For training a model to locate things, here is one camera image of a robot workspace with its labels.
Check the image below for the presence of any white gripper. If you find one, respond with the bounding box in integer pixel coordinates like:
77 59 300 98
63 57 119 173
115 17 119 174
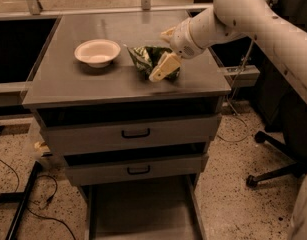
149 17 206 82

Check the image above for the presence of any green jalapeno chip bag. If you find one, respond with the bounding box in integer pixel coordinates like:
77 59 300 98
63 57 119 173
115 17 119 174
127 46 180 80

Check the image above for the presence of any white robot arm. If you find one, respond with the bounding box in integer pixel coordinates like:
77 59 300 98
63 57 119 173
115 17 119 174
149 0 307 240

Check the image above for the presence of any grey drawer cabinet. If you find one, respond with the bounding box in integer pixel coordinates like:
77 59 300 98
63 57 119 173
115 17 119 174
22 10 232 240

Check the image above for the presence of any middle grey drawer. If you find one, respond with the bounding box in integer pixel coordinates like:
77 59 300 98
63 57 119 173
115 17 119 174
65 143 208 186

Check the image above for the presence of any grey drawer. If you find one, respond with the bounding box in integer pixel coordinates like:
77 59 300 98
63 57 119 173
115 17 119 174
65 143 208 186
84 176 207 240
39 97 221 156

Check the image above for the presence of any top grey drawer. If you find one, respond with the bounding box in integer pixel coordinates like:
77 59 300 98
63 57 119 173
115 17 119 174
39 97 221 156

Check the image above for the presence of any bottom grey drawer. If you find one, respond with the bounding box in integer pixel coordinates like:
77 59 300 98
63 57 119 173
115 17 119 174
84 176 207 240

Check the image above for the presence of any white paper bowl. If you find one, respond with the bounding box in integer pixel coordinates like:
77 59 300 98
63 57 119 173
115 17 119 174
74 39 121 68

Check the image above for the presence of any black office chair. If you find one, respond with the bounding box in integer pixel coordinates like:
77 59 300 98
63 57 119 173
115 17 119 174
246 92 307 188

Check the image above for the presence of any aluminium rail bracket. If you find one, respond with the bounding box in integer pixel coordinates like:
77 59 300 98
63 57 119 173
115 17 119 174
220 65 260 88

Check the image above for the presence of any grey power cable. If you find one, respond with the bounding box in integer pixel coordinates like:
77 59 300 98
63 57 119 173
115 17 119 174
216 40 255 144

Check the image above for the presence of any black top drawer handle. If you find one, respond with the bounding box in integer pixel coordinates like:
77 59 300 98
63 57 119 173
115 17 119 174
121 128 151 139

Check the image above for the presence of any black drawer handle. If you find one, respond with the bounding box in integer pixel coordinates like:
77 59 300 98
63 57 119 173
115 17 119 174
121 128 151 139
126 165 151 175

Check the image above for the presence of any black middle drawer handle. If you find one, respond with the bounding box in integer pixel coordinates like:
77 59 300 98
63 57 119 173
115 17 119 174
126 165 151 175

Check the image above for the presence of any black floor cable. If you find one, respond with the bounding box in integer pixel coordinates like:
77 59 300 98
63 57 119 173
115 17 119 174
0 155 77 240

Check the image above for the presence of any black metal floor frame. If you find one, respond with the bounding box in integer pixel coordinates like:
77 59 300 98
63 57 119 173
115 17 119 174
0 162 42 240

